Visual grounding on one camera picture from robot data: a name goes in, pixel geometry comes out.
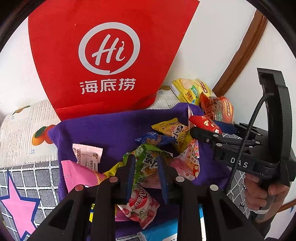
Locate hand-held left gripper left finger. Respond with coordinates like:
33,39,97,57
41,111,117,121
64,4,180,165
26,153,137,241

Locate red chips packet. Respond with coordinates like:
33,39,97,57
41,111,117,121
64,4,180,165
199,92,235,123

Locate newspaper print tablecloth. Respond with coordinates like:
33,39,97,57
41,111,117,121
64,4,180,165
0,87,181,172

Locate red snack packet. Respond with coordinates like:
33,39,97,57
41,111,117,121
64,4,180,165
188,115,222,135

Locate person's right forearm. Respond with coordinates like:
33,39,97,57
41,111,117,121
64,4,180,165
251,209,280,241

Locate brown wooden door frame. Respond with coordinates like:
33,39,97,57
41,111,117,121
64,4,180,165
211,9,269,96

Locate blue snack packet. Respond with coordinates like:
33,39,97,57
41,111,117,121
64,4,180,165
135,132,176,146

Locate grey checked tablecloth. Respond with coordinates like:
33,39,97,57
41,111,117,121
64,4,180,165
0,160,252,241

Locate light blue box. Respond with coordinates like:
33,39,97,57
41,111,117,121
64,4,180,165
89,204,206,241

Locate pale pink printed sachet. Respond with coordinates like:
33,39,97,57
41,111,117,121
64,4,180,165
72,143,103,173

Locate pink strawberry snack packet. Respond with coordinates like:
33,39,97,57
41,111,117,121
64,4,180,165
116,184,160,229

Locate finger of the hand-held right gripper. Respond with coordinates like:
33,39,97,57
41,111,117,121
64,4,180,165
211,120,259,139
190,127,250,149

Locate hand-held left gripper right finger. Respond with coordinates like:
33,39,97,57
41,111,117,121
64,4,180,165
157,156,266,241

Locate green snack packet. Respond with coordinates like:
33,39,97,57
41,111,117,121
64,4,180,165
122,144,176,188

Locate red paper bag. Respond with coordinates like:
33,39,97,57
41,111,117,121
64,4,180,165
28,0,200,121

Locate small pink stick packet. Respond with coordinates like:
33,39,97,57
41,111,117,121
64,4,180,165
187,104,195,123

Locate pink mushroom print snack packet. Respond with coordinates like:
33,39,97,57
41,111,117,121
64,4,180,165
170,139,200,183

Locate yellow chips packet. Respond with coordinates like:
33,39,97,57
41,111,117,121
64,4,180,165
171,78,216,106

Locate black braided cable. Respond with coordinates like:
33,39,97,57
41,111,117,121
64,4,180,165
224,93,275,197

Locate pink star sticker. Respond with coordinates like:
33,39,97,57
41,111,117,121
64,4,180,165
0,173,42,240

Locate purple towel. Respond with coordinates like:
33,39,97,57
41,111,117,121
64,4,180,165
54,103,232,239

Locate person's right hand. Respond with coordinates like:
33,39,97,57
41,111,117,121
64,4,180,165
244,174,290,216

